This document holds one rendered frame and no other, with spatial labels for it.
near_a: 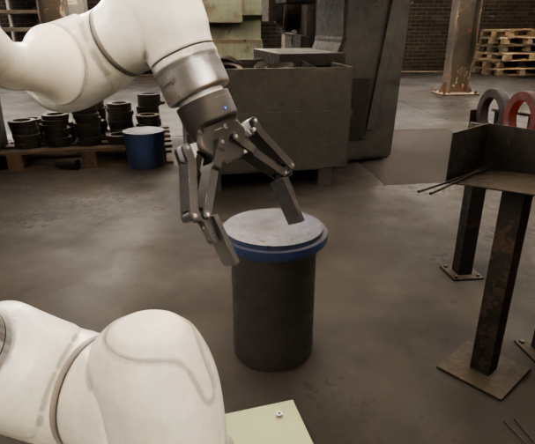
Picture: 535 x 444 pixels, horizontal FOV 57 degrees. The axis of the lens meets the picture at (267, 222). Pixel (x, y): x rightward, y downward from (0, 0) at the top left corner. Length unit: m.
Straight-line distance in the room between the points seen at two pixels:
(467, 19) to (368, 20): 4.46
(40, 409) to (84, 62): 0.44
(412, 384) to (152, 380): 1.10
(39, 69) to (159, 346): 0.36
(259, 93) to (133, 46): 2.38
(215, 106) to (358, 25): 3.08
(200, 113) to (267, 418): 0.52
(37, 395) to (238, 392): 0.89
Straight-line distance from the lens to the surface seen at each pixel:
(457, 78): 8.11
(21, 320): 0.70
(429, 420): 1.50
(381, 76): 3.77
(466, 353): 1.76
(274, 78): 3.05
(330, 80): 3.14
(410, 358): 1.69
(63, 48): 0.71
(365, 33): 3.72
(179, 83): 0.65
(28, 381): 0.69
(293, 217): 0.73
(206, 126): 0.66
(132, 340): 0.62
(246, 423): 0.89
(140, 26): 0.67
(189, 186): 0.63
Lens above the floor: 0.99
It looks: 22 degrees down
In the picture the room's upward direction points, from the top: straight up
